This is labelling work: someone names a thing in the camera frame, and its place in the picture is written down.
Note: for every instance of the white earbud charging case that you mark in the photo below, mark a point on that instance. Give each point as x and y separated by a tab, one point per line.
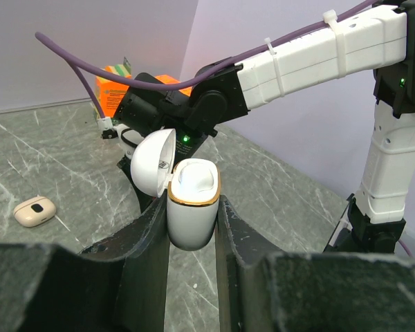
192	187

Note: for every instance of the orange sponge pack back middle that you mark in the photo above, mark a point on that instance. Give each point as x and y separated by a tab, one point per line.
110	93

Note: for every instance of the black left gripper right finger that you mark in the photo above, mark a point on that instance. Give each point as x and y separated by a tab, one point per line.
263	288

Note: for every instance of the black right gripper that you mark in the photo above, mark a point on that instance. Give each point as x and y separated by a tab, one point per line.
147	111

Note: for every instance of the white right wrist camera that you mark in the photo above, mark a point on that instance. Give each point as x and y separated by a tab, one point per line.
128	138

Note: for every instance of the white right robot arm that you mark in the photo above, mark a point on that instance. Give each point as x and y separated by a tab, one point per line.
339	92

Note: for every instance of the beige earbud charging case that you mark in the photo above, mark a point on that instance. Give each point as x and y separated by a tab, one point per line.
34	211

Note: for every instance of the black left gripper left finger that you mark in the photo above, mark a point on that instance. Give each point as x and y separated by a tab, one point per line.
117	284

